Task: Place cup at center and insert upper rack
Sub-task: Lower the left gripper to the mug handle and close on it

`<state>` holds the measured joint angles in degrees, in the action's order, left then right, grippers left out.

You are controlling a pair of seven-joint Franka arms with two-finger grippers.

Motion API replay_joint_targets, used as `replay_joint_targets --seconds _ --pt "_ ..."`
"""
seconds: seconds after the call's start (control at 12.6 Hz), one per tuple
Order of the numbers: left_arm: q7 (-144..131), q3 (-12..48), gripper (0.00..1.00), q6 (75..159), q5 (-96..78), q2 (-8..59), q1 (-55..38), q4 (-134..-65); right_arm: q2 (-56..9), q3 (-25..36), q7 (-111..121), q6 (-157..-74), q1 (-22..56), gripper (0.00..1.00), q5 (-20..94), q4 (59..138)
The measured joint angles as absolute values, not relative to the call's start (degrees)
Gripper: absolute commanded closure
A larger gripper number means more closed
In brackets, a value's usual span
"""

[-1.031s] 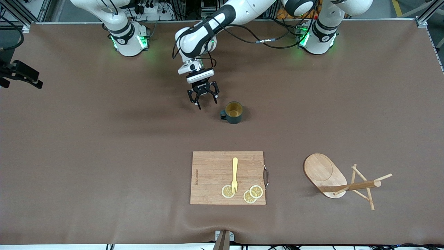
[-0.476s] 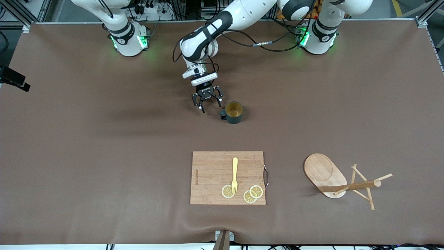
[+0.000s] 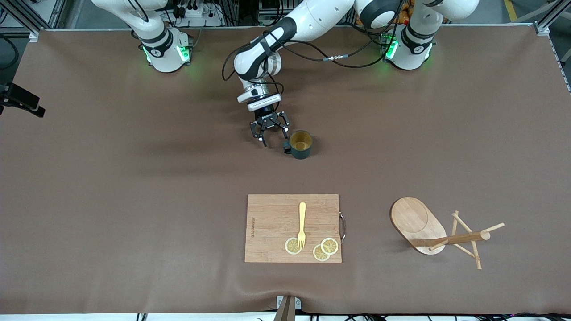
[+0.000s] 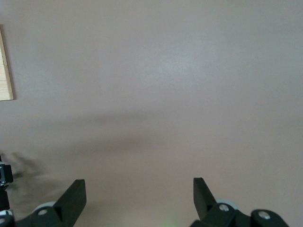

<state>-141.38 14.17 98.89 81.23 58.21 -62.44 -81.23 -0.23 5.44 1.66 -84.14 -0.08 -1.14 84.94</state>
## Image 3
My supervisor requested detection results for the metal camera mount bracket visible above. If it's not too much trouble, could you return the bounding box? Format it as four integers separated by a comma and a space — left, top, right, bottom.
276, 295, 302, 321

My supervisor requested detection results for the wooden mug rack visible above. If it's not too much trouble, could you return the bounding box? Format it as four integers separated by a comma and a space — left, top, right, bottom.
390, 197, 505, 270

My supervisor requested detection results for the dark green mug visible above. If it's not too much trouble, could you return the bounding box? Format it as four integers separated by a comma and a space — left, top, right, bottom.
283, 130, 314, 160

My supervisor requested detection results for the yellow plastic fork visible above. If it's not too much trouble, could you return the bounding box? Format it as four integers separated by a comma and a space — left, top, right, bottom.
297, 202, 307, 249

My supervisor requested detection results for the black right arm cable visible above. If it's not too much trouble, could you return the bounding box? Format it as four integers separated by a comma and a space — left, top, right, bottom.
0, 33, 21, 70

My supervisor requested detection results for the brown table cover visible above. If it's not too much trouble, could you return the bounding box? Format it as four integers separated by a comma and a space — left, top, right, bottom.
0, 25, 571, 315

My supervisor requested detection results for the aluminium frame profile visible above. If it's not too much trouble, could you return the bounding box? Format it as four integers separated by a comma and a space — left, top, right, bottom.
0, 0, 67, 41
533, 0, 571, 36

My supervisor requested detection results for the bag of orange snacks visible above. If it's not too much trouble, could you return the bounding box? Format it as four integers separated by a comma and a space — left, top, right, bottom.
397, 0, 412, 25

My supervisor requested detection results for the white power strip with plugs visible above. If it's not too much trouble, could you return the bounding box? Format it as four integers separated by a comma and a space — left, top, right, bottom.
176, 4, 223, 26

